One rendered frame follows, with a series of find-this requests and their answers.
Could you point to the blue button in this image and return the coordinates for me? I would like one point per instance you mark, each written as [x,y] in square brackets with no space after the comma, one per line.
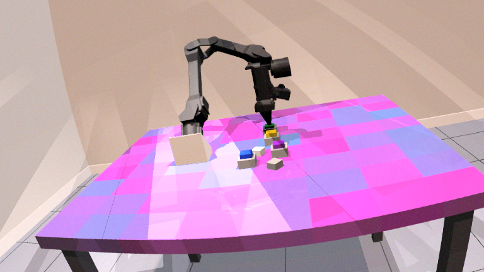
[247,159]

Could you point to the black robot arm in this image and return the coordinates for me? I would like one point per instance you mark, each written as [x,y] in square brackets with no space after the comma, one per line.
[259,61]

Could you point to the green button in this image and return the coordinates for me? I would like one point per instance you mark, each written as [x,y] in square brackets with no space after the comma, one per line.
[269,127]

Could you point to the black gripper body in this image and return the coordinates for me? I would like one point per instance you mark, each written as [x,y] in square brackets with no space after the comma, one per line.
[263,92]

